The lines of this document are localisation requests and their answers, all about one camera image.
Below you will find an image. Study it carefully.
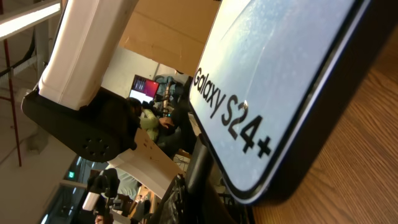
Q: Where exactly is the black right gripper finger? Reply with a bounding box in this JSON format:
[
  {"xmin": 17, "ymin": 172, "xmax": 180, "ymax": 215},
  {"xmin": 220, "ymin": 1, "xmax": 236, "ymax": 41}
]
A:
[{"xmin": 149, "ymin": 134, "xmax": 254, "ymax": 224}]

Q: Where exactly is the blue Samsung Galaxy smartphone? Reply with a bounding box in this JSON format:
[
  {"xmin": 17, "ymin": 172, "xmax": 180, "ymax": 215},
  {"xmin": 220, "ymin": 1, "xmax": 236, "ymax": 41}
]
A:
[{"xmin": 189, "ymin": 0, "xmax": 397, "ymax": 204}]

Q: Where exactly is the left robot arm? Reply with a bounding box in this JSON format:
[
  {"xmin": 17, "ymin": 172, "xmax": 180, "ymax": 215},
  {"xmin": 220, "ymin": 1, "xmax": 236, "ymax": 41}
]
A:
[{"xmin": 21, "ymin": 0, "xmax": 181, "ymax": 198}]

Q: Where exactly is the seated person green shirt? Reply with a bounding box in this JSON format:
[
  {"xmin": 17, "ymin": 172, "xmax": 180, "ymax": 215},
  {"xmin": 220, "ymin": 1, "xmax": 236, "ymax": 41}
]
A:
[{"xmin": 126, "ymin": 97, "xmax": 183, "ymax": 159}]

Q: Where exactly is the computer monitor red screen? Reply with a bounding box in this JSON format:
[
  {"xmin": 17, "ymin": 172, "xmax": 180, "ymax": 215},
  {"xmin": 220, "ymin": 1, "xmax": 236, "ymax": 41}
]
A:
[{"xmin": 129, "ymin": 75, "xmax": 159, "ymax": 103}]

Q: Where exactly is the brown cardboard backdrop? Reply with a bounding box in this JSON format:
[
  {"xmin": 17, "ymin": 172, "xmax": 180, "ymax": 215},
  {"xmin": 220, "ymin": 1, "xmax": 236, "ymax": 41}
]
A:
[{"xmin": 119, "ymin": 0, "xmax": 221, "ymax": 76}]

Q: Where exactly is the ceiling strip light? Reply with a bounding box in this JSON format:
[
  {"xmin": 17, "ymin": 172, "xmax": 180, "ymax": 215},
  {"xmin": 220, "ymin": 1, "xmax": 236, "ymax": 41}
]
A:
[{"xmin": 0, "ymin": 0, "xmax": 62, "ymax": 40}]

